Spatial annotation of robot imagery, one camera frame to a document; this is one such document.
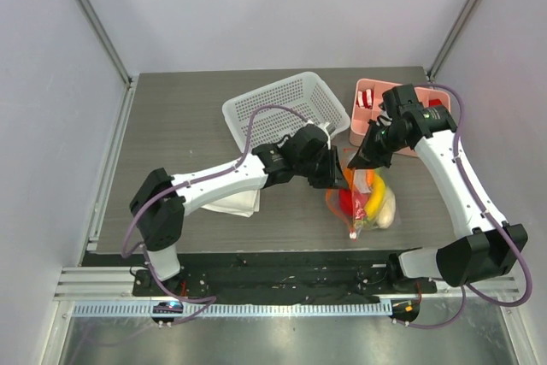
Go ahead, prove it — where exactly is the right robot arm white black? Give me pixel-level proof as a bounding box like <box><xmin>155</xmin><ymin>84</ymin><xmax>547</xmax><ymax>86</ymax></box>
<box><xmin>349</xmin><ymin>84</ymin><xmax>528</xmax><ymax>292</ymax></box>

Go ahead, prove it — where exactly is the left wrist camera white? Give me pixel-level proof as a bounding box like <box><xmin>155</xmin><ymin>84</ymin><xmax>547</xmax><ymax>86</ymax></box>
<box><xmin>317</xmin><ymin>122</ymin><xmax>335</xmax><ymax>150</ymax></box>

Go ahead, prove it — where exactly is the white fake radish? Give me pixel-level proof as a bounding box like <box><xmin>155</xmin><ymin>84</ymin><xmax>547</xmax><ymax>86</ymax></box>
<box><xmin>376</xmin><ymin>188</ymin><xmax>397</xmax><ymax>229</ymax></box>

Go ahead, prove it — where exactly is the pink compartment tray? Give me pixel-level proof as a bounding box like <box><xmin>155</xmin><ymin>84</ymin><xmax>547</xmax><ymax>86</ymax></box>
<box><xmin>350</xmin><ymin>79</ymin><xmax>451</xmax><ymax>146</ymax></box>

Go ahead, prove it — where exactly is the white slotted cable duct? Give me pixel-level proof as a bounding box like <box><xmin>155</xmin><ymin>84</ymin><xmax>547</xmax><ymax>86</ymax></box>
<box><xmin>72</xmin><ymin>300</ymin><xmax>392</xmax><ymax>318</ymax></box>

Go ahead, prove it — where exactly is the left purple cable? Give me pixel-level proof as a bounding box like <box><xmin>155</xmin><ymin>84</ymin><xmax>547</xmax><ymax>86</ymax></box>
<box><xmin>121</xmin><ymin>104</ymin><xmax>317</xmax><ymax>326</ymax></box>

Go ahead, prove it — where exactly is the red fake apple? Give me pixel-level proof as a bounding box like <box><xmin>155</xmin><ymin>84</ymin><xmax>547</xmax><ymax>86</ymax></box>
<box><xmin>338</xmin><ymin>189</ymin><xmax>353</xmax><ymax>217</ymax></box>

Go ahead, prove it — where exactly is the purple cable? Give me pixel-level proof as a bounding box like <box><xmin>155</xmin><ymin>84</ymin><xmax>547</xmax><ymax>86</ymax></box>
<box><xmin>405</xmin><ymin>82</ymin><xmax>533</xmax><ymax>330</ymax></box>
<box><xmin>121</xmin><ymin>104</ymin><xmax>317</xmax><ymax>326</ymax></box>

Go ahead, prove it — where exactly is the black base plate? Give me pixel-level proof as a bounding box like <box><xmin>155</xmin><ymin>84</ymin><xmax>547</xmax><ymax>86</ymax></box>
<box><xmin>132</xmin><ymin>251</ymin><xmax>424</xmax><ymax>304</ymax></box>

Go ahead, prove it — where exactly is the red white striped item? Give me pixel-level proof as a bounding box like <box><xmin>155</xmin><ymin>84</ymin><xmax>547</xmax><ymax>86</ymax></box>
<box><xmin>356</xmin><ymin>88</ymin><xmax>373</xmax><ymax>109</ymax></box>

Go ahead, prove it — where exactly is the clear zip bag orange seal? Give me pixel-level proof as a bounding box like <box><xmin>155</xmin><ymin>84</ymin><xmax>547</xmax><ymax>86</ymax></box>
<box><xmin>325</xmin><ymin>147</ymin><xmax>391</xmax><ymax>240</ymax></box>

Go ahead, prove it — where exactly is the yellow fake banana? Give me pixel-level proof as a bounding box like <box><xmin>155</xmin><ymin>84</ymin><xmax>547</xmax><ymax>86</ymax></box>
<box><xmin>364</xmin><ymin>170</ymin><xmax>386</xmax><ymax>220</ymax></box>

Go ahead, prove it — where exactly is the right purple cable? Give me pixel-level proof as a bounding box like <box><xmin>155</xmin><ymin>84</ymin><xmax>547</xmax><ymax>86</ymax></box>
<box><xmin>405</xmin><ymin>82</ymin><xmax>533</xmax><ymax>330</ymax></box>

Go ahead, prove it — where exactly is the white perforated plastic basket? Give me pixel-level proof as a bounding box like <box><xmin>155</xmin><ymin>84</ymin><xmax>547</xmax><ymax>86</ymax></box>
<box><xmin>222</xmin><ymin>72</ymin><xmax>350</xmax><ymax>153</ymax></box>

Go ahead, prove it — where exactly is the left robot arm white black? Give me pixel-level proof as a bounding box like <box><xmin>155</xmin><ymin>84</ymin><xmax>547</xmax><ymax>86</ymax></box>
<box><xmin>129</xmin><ymin>124</ymin><xmax>348</xmax><ymax>296</ymax></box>

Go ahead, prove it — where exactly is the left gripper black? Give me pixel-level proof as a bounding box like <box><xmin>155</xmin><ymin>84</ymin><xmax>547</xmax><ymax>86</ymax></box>
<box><xmin>295</xmin><ymin>144</ymin><xmax>349</xmax><ymax>190</ymax></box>

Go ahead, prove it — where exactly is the folded white towel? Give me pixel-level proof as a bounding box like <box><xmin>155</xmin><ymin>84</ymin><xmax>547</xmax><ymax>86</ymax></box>
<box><xmin>202</xmin><ymin>190</ymin><xmax>260</xmax><ymax>218</ymax></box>

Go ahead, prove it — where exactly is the red item right compartment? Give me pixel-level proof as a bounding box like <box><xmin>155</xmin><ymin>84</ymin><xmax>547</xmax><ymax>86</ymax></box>
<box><xmin>428</xmin><ymin>99</ymin><xmax>443</xmax><ymax>107</ymax></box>

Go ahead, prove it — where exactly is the orange fake fruit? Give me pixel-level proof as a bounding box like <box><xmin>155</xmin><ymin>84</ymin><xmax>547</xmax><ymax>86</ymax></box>
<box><xmin>343</xmin><ymin>168</ymin><xmax>355</xmax><ymax>190</ymax></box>

